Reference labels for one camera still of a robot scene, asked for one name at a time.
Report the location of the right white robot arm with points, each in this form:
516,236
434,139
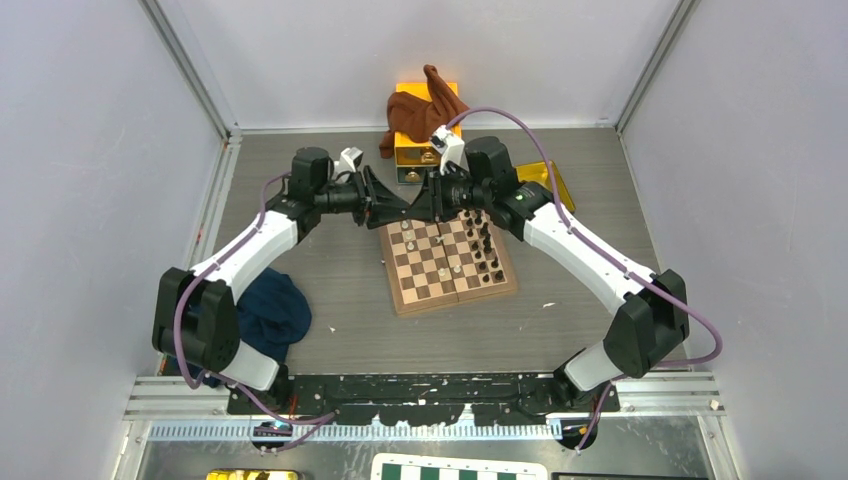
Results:
648,318

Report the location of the yellow drawer box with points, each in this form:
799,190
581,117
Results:
413,159

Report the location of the wooden chess board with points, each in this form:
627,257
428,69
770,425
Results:
470,240

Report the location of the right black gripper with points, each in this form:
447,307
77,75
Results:
445,212

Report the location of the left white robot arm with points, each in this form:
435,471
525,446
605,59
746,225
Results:
280,225

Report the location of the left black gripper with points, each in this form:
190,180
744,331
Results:
389,208

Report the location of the dark blue cloth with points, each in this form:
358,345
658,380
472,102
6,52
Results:
245,339

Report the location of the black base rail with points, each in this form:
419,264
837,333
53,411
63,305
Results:
423,400

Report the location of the brown cloth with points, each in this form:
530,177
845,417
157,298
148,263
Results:
419,118

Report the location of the green white chess mat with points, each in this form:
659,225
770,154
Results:
417,467

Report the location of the yellow metal tray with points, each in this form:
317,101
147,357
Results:
538,172

